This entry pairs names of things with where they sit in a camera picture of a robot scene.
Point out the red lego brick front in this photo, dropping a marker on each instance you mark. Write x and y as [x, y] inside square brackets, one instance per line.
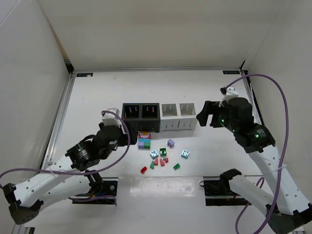
[143, 170]

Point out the cyan lego brick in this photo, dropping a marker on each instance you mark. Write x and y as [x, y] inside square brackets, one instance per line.
[185, 154]
[154, 154]

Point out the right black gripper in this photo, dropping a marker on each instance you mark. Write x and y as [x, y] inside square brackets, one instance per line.
[214, 117]

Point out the lilac lego brick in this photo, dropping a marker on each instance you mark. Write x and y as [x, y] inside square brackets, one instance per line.
[170, 143]

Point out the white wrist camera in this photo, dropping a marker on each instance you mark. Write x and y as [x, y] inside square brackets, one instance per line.
[228, 93]
[110, 119]

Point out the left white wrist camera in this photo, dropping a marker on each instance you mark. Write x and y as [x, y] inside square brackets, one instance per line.
[110, 119]

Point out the multicolour lego block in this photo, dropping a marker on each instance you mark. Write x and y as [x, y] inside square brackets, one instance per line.
[144, 140]

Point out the green sloped lego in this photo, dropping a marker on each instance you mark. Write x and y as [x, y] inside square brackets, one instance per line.
[152, 165]

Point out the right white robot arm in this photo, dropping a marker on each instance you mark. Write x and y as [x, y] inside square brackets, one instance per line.
[292, 209]

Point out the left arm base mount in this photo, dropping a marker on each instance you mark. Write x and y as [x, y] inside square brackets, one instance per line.
[102, 190]

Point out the white double bin container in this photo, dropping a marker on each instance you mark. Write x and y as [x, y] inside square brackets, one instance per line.
[178, 117]

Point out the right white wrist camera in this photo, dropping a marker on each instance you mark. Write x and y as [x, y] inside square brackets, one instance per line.
[228, 93]

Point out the black double bin container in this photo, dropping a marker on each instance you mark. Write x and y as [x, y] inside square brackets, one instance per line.
[143, 117]

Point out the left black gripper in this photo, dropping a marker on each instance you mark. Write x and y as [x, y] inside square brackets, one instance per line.
[130, 133]

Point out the green square lego brick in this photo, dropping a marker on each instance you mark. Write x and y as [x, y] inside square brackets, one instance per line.
[163, 151]

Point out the red sloped lego piece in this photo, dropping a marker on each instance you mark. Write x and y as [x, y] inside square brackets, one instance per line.
[162, 161]

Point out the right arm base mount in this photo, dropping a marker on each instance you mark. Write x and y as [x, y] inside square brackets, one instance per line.
[218, 195]

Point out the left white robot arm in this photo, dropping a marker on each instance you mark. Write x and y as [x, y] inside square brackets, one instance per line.
[67, 177]

